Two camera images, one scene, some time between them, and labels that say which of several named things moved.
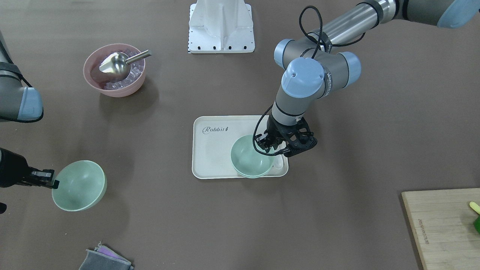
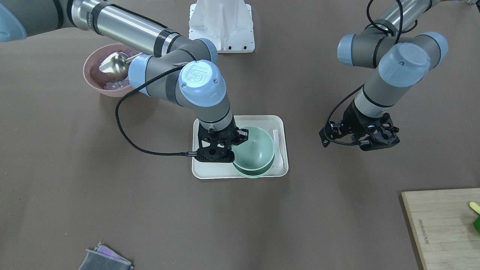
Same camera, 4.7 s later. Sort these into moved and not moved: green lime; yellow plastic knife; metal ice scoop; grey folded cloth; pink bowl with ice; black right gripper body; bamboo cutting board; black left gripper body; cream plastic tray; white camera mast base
Moved: black left gripper body; black right gripper body
Not moved: cream plastic tray; pink bowl with ice; grey folded cloth; white camera mast base; yellow plastic knife; green lime; metal ice scoop; bamboo cutting board
